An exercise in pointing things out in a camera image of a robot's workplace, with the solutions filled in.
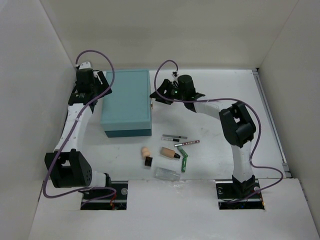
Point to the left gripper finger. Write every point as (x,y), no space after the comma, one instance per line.
(101,77)
(100,94)

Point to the green tube lower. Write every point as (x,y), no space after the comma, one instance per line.
(183,164)

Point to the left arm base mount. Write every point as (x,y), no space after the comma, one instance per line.
(106,199)

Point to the beige makeup sponge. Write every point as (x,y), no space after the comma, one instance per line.
(145,152)

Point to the green tube upper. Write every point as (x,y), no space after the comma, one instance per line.
(182,151)

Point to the silver eyeliner pencil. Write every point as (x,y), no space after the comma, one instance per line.
(174,136)

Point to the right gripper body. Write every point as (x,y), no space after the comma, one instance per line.
(176,94)

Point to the aluminium rail right edge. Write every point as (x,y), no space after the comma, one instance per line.
(285,166)

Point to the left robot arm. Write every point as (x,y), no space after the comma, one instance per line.
(71,168)

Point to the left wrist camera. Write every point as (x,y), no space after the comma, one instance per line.
(84,65)

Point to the small black jar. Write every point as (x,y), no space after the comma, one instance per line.
(148,161)

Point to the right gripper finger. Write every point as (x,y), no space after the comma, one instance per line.
(159,99)
(165,86)

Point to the red lip pencil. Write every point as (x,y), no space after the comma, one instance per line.
(187,143)

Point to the beige foundation bottle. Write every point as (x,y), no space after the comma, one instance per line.
(169,153)

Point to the teal drawer box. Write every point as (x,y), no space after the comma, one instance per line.
(126,112)

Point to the green tube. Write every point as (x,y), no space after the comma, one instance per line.
(182,151)
(183,164)

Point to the clear plastic tube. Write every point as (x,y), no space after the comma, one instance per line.
(166,174)

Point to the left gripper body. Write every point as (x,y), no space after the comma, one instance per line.
(100,83)

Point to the black silver pencil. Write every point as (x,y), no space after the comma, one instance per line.
(170,139)

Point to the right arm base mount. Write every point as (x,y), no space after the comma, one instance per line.
(229,198)

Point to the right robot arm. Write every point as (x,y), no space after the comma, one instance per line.
(237,126)

